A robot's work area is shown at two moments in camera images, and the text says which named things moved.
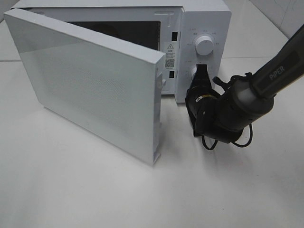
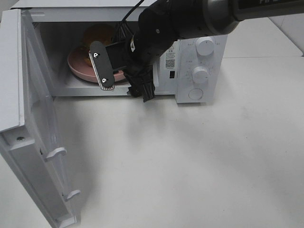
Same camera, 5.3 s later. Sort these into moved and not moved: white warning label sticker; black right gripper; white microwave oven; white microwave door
Moved: white microwave door; black right gripper
Not moved: white microwave oven; white warning label sticker
